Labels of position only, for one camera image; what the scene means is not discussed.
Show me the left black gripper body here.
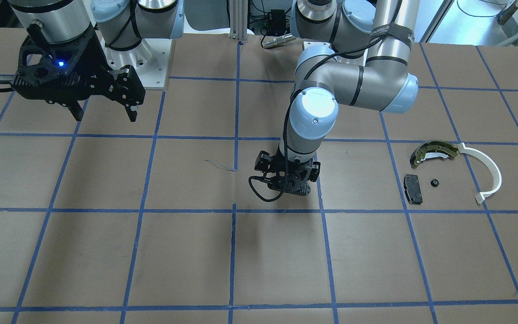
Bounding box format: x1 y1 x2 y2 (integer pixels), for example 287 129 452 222
254 150 321 196

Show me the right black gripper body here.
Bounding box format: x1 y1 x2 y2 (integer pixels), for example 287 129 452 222
11 22 146 108

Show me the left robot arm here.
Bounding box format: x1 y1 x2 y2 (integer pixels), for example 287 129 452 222
249 0 420 196

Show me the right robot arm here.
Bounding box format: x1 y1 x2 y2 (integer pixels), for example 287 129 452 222
7 0 185 122

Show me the black brake pad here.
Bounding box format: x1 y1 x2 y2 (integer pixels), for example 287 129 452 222
403 174 423 205

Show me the olive brake shoe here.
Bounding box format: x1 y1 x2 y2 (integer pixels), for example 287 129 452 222
410 140 459 168

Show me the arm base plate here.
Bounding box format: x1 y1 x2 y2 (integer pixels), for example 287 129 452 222
101 39 173 90
303 41 372 57

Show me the aluminium frame post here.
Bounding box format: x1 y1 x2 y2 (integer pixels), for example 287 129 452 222
228 0 249 43

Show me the white curved plastic bracket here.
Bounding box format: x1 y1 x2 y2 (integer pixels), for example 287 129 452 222
457 142 503 204

